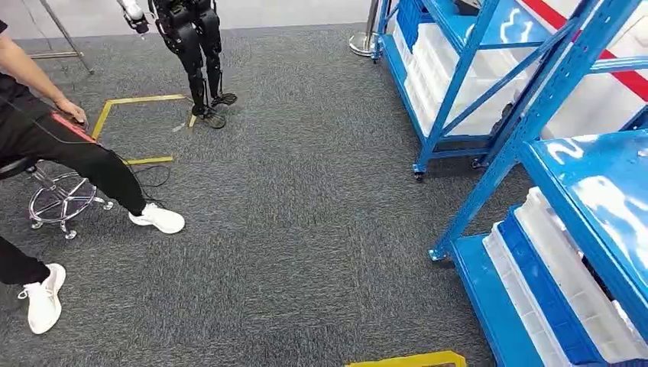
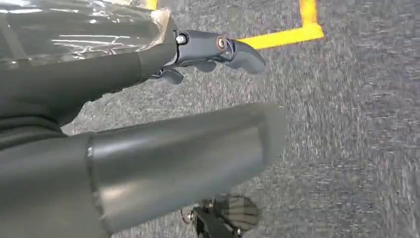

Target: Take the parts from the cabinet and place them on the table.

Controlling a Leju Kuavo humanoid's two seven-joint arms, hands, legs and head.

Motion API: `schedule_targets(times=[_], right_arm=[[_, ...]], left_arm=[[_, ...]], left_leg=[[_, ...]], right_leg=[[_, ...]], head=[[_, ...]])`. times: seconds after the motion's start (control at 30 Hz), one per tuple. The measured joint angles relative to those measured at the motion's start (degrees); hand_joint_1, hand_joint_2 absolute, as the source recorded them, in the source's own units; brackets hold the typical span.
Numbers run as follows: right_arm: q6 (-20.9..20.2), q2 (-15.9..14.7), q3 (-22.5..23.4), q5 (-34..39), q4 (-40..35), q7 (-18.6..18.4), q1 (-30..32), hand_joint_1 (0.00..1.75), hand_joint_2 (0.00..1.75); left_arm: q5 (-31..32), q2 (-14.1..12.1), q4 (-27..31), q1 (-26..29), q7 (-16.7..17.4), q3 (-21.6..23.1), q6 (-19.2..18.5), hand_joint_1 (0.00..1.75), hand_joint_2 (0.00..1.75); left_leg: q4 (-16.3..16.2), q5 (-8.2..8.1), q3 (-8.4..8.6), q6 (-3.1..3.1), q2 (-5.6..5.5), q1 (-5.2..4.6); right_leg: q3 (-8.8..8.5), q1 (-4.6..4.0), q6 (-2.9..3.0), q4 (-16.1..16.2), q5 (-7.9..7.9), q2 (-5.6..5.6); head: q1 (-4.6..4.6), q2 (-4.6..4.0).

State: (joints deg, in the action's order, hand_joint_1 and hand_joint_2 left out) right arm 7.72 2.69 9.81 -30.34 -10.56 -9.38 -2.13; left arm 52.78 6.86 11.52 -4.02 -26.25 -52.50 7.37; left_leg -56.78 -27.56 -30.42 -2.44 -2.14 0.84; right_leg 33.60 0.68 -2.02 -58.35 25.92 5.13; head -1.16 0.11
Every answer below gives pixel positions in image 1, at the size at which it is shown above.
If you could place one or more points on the chrome stanchion post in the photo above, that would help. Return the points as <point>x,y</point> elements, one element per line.
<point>365,43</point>

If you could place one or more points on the yellow floor tape square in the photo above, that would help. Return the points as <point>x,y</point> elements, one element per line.
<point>101,119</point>
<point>405,360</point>

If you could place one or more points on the grey tape scrap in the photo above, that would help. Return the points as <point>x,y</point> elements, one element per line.
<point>180,127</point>

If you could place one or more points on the white plastic bin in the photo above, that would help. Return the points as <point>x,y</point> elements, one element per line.
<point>572,263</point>
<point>458,119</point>
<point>506,273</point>
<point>455,55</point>

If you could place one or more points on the blue metal shelving rack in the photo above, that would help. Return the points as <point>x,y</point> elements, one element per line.
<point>582,167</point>
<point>428,149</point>

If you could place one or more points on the black humanoid robot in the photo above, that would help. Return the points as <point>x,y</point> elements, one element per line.
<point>195,45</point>

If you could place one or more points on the chrome stool with black seat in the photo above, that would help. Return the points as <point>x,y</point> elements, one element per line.
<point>15,168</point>

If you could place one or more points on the person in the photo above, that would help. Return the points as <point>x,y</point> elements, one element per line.
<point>76,152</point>

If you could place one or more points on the red handheld controller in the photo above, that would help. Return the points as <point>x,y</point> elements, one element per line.
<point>71,129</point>

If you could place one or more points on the blue plastic bin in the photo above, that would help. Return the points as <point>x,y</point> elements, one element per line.
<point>546,294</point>
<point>411,17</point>

